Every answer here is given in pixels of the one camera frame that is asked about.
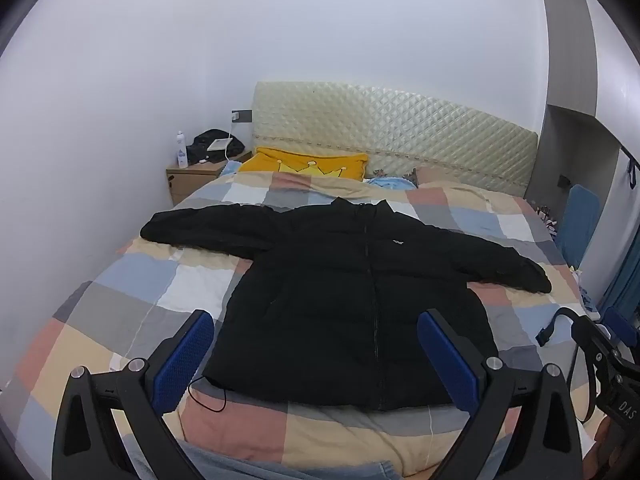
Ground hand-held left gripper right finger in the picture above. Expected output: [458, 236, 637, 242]
[416, 308, 583, 480]

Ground blue curtain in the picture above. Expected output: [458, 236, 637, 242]
[597, 240, 640, 322]

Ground black puffer jacket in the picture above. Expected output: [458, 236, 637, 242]
[140, 197, 553, 413]

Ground yellow pillow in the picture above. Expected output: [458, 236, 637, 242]
[239, 146, 370, 182]

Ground light blue pillow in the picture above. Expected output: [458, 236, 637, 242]
[367, 176, 418, 192]

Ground cream quilted headboard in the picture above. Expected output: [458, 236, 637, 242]
[251, 81, 540, 198]

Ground checkered bed blanket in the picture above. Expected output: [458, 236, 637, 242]
[0, 170, 608, 480]

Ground blue cushion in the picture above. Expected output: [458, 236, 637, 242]
[555, 184, 604, 267]

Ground wooden nightstand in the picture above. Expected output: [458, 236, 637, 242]
[166, 150, 253, 207]

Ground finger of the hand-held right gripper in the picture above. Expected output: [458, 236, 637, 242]
[571, 307, 632, 378]

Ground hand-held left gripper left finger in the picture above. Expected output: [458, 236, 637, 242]
[51, 309, 216, 480]

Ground black bag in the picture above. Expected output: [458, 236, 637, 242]
[186, 129, 246, 165]

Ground black strap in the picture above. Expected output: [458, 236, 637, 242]
[535, 306, 582, 347]

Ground grey wardrobe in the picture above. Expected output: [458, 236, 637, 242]
[525, 0, 640, 206]

